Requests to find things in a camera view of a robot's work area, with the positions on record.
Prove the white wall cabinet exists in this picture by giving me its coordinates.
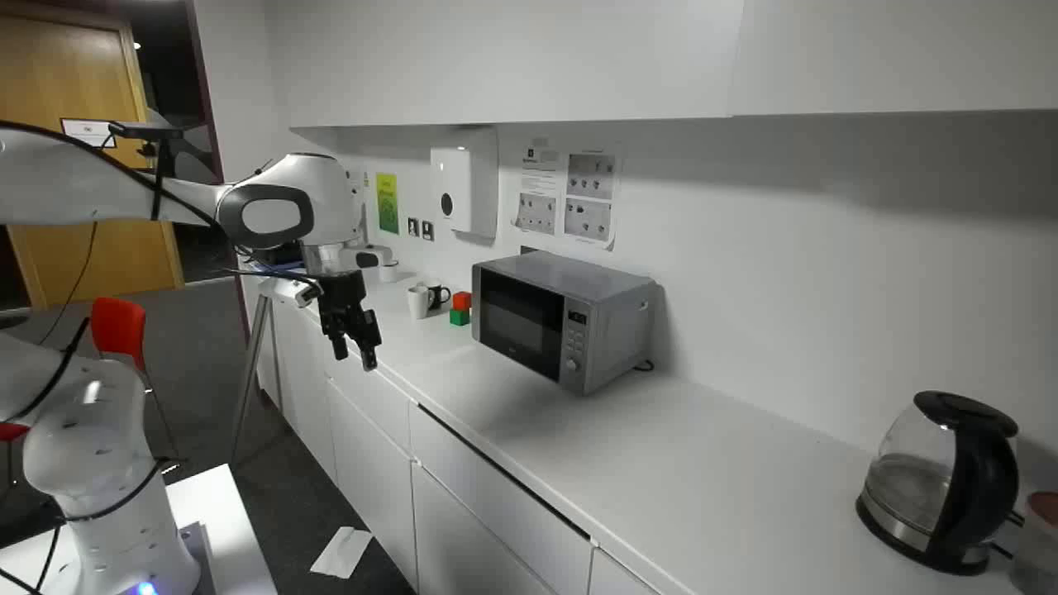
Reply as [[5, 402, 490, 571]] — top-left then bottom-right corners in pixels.
[[186, 0, 1058, 131]]

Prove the white mug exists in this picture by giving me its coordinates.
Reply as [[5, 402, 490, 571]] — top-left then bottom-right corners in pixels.
[[404, 282, 432, 325]]

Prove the thin black cable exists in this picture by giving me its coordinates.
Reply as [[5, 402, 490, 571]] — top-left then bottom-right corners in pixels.
[[0, 219, 101, 426], [0, 115, 227, 227]]

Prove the glass electric kettle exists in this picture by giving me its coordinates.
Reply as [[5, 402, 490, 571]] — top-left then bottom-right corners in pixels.
[[852, 388, 1028, 580]]

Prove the white base cabinet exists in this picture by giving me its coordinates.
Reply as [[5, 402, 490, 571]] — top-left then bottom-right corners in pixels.
[[248, 275, 688, 595]]

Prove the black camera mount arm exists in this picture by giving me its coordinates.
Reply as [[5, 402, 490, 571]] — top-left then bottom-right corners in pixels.
[[150, 134, 178, 224]]

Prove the red rectangular object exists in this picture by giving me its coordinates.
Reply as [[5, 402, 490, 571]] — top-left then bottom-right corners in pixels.
[[87, 293, 152, 372]]

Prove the wooden door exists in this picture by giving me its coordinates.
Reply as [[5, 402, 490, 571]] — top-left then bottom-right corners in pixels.
[[0, 5, 189, 310]]

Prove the green yellow wall sign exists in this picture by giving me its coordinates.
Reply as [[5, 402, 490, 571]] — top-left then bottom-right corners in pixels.
[[373, 169, 404, 237]]

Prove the white paper sheet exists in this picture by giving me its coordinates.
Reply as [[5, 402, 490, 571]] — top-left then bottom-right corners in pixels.
[[308, 523, 375, 582]]

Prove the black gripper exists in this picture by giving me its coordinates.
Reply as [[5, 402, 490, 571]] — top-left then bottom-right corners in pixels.
[[309, 261, 385, 372]]

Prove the paper notice with logo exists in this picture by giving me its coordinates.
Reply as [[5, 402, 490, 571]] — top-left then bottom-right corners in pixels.
[[513, 134, 565, 176]]

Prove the white paper towel dispenser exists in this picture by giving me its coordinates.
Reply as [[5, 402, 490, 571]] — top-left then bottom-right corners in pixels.
[[425, 141, 503, 249]]

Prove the silver microwave oven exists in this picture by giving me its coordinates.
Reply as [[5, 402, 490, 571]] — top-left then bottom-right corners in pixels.
[[468, 250, 665, 399]]

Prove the grey camera tripod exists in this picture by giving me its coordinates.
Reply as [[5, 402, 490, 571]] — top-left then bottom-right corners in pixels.
[[226, 279, 281, 459]]

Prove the white robot mounting table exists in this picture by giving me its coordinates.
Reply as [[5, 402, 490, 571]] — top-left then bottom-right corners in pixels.
[[0, 459, 278, 595]]

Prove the curled paper socket notice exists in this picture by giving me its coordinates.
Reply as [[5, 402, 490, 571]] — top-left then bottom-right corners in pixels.
[[513, 188, 561, 237]]

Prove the black stereo camera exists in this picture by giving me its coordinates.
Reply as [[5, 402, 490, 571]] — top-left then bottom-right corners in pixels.
[[58, 115, 183, 146]]

